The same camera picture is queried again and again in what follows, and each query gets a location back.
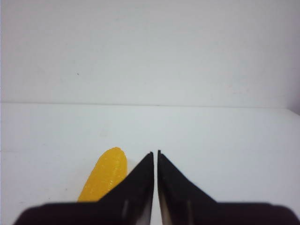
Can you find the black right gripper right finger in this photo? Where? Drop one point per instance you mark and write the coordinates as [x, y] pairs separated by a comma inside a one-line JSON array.
[[183, 203]]

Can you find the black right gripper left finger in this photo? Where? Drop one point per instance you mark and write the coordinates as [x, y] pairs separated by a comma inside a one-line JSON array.
[[129, 203]]

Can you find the yellow toy corn cob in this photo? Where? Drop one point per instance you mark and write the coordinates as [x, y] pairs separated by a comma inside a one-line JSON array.
[[110, 170]]

